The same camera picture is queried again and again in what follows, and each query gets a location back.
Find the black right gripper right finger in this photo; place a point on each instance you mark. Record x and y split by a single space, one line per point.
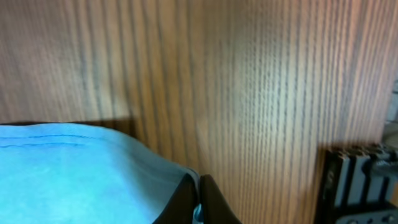
214 206

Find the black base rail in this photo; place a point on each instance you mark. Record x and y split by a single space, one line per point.
357 186

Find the light blue t-shirt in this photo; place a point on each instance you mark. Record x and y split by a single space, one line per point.
75 173

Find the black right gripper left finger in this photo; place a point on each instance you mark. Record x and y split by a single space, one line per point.
180 208

